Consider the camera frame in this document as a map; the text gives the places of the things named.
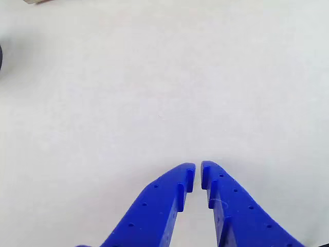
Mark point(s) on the black cylinder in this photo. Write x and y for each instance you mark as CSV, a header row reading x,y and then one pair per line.
x,y
0,57

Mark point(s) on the wooden box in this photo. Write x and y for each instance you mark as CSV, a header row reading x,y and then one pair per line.
x,y
36,1

